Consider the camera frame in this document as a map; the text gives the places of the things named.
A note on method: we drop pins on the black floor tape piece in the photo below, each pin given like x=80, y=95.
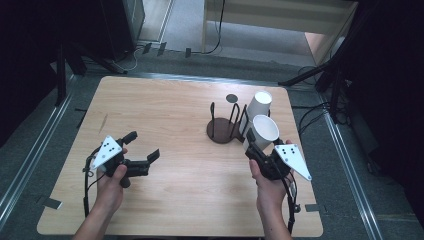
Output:
x=188, y=52
x=161, y=48
x=146, y=47

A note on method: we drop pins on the black tripod stand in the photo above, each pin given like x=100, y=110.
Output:
x=333, y=66
x=61, y=73

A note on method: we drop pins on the dark brown cup rack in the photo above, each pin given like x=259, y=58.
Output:
x=220, y=131

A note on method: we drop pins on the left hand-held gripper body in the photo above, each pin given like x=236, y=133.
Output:
x=108, y=151

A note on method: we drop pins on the grey tape piece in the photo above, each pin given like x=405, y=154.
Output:
x=313, y=207
x=53, y=203

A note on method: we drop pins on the person's left hand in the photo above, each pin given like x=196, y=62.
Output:
x=110, y=191

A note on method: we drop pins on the black curtain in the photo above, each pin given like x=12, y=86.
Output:
x=390, y=83

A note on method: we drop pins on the white paper cup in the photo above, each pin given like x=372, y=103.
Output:
x=259, y=105
x=265, y=130

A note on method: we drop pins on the dark cabinet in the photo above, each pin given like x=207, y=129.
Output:
x=126, y=26

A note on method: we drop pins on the metal floor rail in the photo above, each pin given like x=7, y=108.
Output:
x=350, y=173
x=30, y=166

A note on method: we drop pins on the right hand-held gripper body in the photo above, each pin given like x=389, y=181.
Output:
x=293, y=158

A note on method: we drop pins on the dark round table grommet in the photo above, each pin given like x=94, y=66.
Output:
x=231, y=98

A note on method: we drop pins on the person's right hand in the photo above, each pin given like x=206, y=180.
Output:
x=271, y=195

